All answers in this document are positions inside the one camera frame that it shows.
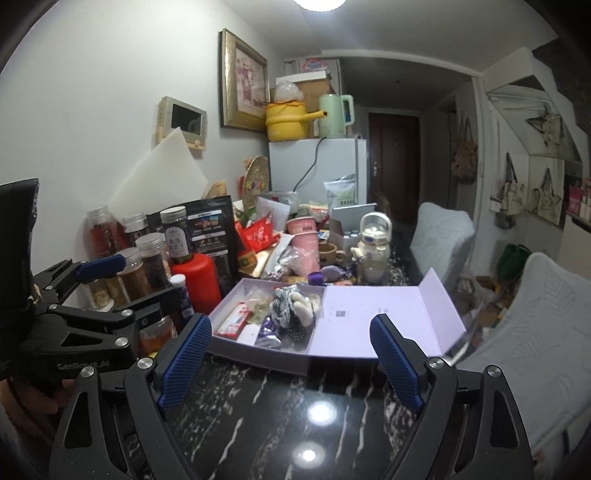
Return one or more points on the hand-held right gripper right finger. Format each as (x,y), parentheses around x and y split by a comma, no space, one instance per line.
(397,364)

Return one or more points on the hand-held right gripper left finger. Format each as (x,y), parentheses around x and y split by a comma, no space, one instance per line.
(184,364)

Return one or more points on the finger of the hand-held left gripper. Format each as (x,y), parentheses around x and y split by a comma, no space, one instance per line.
(99,270)
(152,307)

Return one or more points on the lavender gift box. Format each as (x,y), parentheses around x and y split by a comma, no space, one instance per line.
(369,323)

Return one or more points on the red white snack bar packet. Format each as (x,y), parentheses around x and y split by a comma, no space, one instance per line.
(233,318)

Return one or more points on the silver purple snack packet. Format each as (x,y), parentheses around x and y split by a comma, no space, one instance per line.
(268,333)

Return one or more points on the beige plush toy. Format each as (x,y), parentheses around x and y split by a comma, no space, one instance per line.
(304,307)

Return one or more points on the person's left forearm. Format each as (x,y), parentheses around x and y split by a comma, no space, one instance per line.
(16,240)

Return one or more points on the person's left hand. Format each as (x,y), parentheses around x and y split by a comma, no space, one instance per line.
(27,401)

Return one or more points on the blue tube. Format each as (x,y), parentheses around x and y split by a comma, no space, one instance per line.
(181,295)

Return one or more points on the cluster of clear food jars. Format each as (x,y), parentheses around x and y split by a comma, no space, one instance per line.
(154,263)

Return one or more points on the red canister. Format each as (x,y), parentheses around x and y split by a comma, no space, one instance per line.
(198,281)

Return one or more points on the black printed pouch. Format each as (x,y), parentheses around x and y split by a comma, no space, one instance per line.
(210,230)

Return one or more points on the crumpled plastic bag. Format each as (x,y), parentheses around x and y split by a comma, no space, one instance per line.
(468,295)

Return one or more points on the red green orange box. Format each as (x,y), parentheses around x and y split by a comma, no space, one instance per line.
(247,261)

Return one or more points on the white foam board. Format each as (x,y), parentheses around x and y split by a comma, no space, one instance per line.
(161,180)

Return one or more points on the lavender snack packet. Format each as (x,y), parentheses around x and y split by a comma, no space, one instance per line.
(332,273)

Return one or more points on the purple tassel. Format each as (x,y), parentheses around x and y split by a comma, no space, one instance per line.
(315,277)

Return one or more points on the cream robot-shaped bottle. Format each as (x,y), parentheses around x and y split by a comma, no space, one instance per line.
(373,244)

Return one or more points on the red gift packet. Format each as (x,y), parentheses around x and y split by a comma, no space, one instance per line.
(258,233)

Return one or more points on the brown mug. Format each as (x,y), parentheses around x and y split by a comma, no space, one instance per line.
(328,254)

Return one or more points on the pale blue covered chair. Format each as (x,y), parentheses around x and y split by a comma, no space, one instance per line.
(441,240)
(540,332)

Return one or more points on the pink lidded cup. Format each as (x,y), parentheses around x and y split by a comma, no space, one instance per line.
(304,249)

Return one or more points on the white paper leaflet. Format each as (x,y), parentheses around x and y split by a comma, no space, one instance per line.
(272,212)

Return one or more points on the green bag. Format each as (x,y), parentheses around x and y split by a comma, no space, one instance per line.
(512,261)

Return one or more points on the grey flat box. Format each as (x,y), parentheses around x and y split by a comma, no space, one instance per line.
(353,212)

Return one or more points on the round woven plate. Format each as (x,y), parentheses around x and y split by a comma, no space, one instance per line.
(256,180)

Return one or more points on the green white pouch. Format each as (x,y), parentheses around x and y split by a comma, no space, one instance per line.
(340,191)

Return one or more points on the brown door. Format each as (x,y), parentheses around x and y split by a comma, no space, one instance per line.
(395,161)

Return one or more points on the canvas tote bag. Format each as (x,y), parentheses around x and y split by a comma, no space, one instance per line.
(511,191)
(550,203)
(547,129)

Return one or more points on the white fridge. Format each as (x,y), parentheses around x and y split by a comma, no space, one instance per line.
(337,161)

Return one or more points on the brown tote bag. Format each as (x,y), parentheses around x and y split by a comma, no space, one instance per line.
(464,159)

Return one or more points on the yellow pot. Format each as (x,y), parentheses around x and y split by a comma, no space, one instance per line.
(286,122)

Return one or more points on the gold framed picture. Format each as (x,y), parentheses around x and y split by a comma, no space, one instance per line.
(244,83)

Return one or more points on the row of cosmetic bottles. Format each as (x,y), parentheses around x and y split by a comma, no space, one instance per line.
(581,198)

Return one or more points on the white plastic bag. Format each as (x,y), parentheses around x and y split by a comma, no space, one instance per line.
(287,91)

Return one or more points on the green kettle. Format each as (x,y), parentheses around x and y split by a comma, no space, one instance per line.
(334,115)

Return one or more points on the brown cardboard box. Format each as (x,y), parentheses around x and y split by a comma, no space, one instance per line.
(316,90)

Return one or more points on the ceiling lamp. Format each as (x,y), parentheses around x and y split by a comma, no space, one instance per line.
(319,3)

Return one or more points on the beige wall intercom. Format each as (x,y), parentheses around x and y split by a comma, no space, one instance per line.
(182,120)

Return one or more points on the white wall socket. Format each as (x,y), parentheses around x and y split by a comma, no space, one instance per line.
(495,205)

